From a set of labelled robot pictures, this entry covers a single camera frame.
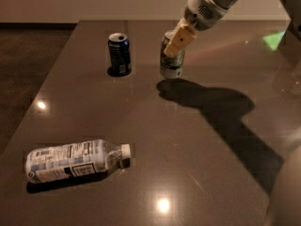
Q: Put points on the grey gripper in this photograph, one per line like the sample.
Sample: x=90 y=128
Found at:
x=200 y=13

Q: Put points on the white green 7up can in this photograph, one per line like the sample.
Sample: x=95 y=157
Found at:
x=170 y=67

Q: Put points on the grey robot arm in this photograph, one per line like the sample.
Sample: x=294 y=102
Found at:
x=291 y=7

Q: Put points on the blue pepsi can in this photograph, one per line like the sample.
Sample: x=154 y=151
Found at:
x=119 y=50

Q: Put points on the clear plastic water bottle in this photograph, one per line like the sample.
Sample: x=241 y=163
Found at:
x=79 y=159

